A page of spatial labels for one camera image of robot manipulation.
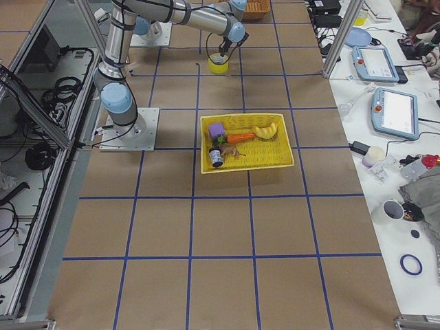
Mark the yellow woven basket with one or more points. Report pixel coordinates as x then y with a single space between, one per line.
259 153

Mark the yellow cup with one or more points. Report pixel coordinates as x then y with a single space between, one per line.
361 18

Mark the black electronics boxes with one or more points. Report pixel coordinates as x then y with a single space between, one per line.
325 13

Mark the teach pendant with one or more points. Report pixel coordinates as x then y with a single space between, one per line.
374 64
395 113

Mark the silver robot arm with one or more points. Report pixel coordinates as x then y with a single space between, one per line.
110 77
223 18

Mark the light blue plate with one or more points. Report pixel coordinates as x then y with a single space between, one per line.
358 37

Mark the white purple cup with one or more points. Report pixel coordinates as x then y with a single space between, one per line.
373 155

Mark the brown toy animal figure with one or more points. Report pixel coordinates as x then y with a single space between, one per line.
229 149

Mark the aluminium side frame rail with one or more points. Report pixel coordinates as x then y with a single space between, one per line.
36 213

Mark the small black-capped bottle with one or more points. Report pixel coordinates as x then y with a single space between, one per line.
215 157

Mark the black power adapter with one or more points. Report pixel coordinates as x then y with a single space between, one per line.
359 148

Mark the lower teach pendant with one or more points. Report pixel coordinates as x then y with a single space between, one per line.
395 113

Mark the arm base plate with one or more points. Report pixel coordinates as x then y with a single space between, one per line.
139 138
151 35

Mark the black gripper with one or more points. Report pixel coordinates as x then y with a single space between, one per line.
225 45

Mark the purple foam cube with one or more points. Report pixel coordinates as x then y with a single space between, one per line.
216 130

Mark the upper teach pendant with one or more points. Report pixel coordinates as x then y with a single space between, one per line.
374 64

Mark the red toy figure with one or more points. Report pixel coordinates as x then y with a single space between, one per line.
429 161

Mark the yellow tape roll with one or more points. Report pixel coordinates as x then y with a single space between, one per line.
218 64

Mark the grey cloth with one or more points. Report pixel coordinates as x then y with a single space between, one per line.
424 193

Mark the black small bowl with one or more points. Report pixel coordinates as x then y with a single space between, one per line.
412 212

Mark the orange woven basket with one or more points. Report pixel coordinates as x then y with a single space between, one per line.
256 10

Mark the white mug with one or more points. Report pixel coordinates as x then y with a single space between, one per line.
387 213

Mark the toy croissant bread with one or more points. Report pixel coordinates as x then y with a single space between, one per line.
265 133

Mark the orange toy carrot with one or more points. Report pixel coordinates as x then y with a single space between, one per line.
234 138

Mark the clear plastic packaging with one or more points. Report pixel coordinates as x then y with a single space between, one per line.
381 169

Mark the aluminium frame post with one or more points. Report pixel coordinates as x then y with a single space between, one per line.
348 20

